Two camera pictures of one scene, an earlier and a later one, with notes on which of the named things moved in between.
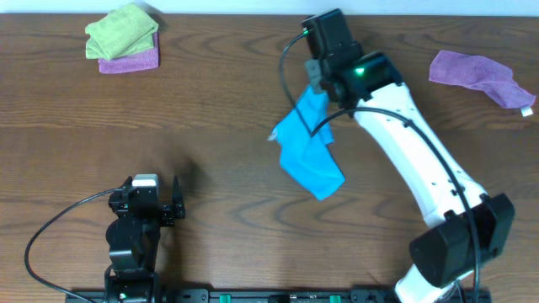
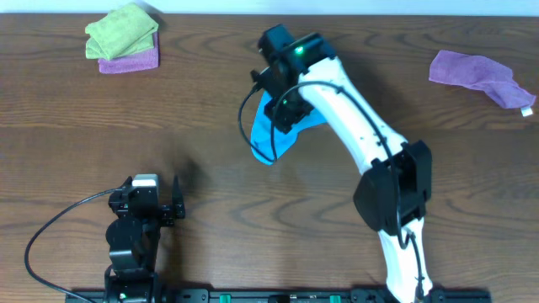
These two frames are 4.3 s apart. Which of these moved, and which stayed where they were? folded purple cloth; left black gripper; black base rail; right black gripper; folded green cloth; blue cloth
Moved: right black gripper; blue cloth
Stayed: folded green cloth; folded purple cloth; black base rail; left black gripper
